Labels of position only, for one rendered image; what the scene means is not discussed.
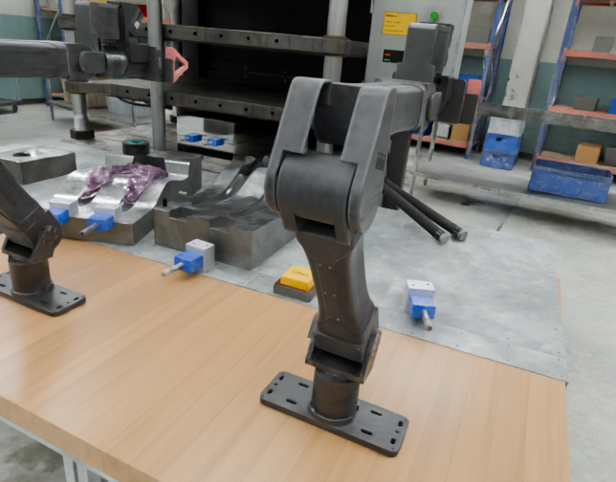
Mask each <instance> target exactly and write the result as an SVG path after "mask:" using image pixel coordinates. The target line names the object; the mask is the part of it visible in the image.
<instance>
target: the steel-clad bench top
mask: <svg viewBox="0 0 616 482"><path fill-rule="evenodd" d="M39 145H46V146H50V147H54V148H59V149H64V150H68V151H73V152H75V153H76V163H77V170H91V169H92V168H94V167H95V166H98V165H105V154H106V153H109V152H110V151H105V150H100V149H96V148H92V147H87V146H82V145H77V144H72V143H67V142H60V141H55V140H50V139H45V138H43V139H36V140H29V141H23V142H12V143H5V144H0V152H4V151H10V150H15V149H21V148H27V147H33V146H39ZM69 175H70V174H68V175H64V176H60V177H56V178H53V179H48V180H44V181H40V182H36V183H32V184H28V185H21V186H22V187H23V188H24V189H25V190H26V191H27V192H28V193H29V194H30V195H31V196H32V197H33V198H34V199H35V200H36V201H37V202H38V203H39V204H40V203H42V202H44V201H46V200H49V199H51V198H52V197H54V196H55V195H56V193H57V192H58V191H59V189H60V188H61V186H62V185H63V183H64V182H65V180H66V179H67V178H68V176H69ZM433 223H434V222H433ZM453 223H454V222H453ZM434 224H435V223H434ZM454 224H456V225H457V226H459V227H460V228H462V229H463V230H465V231H467V232H468V235H467V237H466V238H465V239H464V240H459V239H458V238H456V237H455V236H453V235H452V234H450V233H449V232H448V231H446V230H444V229H443V228H441V227H440V226H438V225H437V224H435V225H437V226H438V227H439V228H440V229H442V230H443V231H444V232H445V233H446V234H448V235H449V236H450V240H449V241H448V242H447V243H446V244H441V243H440V242H439V241H438V240H436V239H435V238H434V237H433V236H432V235H431V234H429V233H428V232H427V231H426V230H424V229H423V228H422V227H421V226H420V225H419V224H417V223H416V222H415V221H414V220H413V219H411V218H410V217H409V216H408V215H407V214H406V213H404V212H403V211H399V210H394V209H389V208H380V207H379V208H378V211H377V214H376V217H375V219H374V221H373V223H372V225H371V227H370V229H369V230H368V231H367V232H365V233H364V235H363V255H364V266H365V278H366V286H367V290H368V293H369V296H370V298H371V300H372V301H373V303H374V306H375V307H379V327H380V328H383V329H386V330H389V331H392V332H396V333H399V334H402V335H406V336H409V337H413V338H416V339H418V340H424V341H428V342H431V343H434V344H438V345H441V346H445V347H448V348H450V349H454V350H457V351H461V352H464V353H467V354H471V355H474V356H478V357H480V358H483V359H487V360H490V361H494V362H499V363H503V364H506V365H510V366H512V367H515V368H519V369H522V370H526V371H529V372H532V373H536V374H539V375H542V376H545V377H548V378H552V379H555V380H559V381H562V382H565V383H569V378H568V371H567V363H566V356H565V348H564V340H563V332H562V325H561V311H560V304H559V296H558V288H557V280H556V273H555V265H554V257H553V251H552V243H551V242H548V241H543V240H538V239H534V238H529V237H524V236H519V235H514V234H511V233H506V232H501V231H496V230H487V229H482V228H479V227H474V226H469V225H464V224H459V223H454ZM84 241H87V242H90V243H94V244H97V245H101V246H103V247H106V248H110V249H113V250H117V251H120V252H126V253H129V254H133V255H136V256H138V257H142V258H145V259H149V260H152V261H155V262H159V263H162V264H166V265H168V266H171V267H172V266H174V256H175V255H177V254H179V253H181V252H180V251H177V250H173V249H171V248H167V247H163V246H160V245H156V244H155V240H154V229H153V230H152V231H151V232H150V233H149V234H147V235H146V236H145V237H144V238H143V239H142V240H140V241H139V242H138V243H137V244H136V245H134V246H128V245H121V244H113V243H105V242H98V241H90V240H84ZM293 265H296V266H299V267H303V268H306V269H310V266H309V263H308V260H307V257H306V254H305V252H304V250H303V248H302V247H301V245H300V244H299V243H298V241H297V239H296V238H294V239H293V240H292V241H290V242H289V243H288V244H286V245H285V246H284V247H282V248H281V249H279V250H278V251H277V252H275V253H274V254H272V255H271V256H270V257H268V258H267V259H266V260H264V261H263V262H262V263H260V264H259V265H258V266H256V267H255V268H254V269H252V270H251V271H249V270H245V269H242V268H238V267H235V266H232V265H228V264H225V263H221V262H218V261H214V268H212V269H210V270H209V271H207V272H205V273H202V272H199V271H194V272H193V273H195V274H200V275H203V276H207V277H210V278H213V279H217V280H220V281H224V282H227V283H230V284H233V285H236V286H240V287H243V288H246V289H250V290H253V291H257V292H259V293H262V294H266V295H269V296H275V297H278V298H282V299H285V300H289V301H292V302H294V303H298V304H301V305H305V306H308V307H311V308H315V309H319V305H318V299H317V296H315V297H314V298H313V299H312V300H311V301H310V302H306V301H302V300H299V299H296V298H292V297H289V296H284V295H280V294H277V293H274V284H275V282H277V281H278V280H279V279H280V278H281V276H282V275H283V274H284V273H285V272H286V271H288V270H289V269H290V268H291V267H292V266H293ZM407 279H408V280H419V281H428V282H431V283H432V285H433V287H434V290H435V293H434V298H433V301H434V303H435V306H436V310H435V314H434V319H430V322H431V325H432V330H431V331H427V330H426V327H425V324H424V322H423V319H422V318H412V317H411V316H410V313H405V310H404V307H403V297H404V292H405V287H406V282H407Z"/></svg>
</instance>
